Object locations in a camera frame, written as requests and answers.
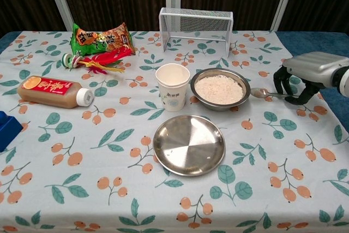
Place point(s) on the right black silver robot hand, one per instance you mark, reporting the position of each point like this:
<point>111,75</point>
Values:
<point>316,65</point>

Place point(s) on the metal spoon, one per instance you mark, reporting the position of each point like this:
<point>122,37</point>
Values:
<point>259,92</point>

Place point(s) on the metal bowl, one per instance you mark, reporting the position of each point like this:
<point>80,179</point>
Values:
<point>218,106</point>

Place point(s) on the white paper cup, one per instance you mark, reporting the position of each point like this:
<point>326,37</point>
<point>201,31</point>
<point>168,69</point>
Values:
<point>173,96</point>

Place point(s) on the round metal plate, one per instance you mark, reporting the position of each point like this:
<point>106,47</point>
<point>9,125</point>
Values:
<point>188,145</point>

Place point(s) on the green orange snack bag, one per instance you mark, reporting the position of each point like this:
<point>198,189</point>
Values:
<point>103,39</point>

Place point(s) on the red feather shuttlecock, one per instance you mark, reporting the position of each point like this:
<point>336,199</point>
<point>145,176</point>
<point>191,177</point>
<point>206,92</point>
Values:
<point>101,59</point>

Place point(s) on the floral print tablecloth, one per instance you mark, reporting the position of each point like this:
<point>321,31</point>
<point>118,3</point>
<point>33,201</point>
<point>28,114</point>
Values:
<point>109,162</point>

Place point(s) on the brown juice bottle red label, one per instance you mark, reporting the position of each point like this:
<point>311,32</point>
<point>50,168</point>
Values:
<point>49,89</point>

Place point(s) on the blue toy building block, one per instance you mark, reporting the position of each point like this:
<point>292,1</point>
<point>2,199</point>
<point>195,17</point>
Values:
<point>8,132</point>

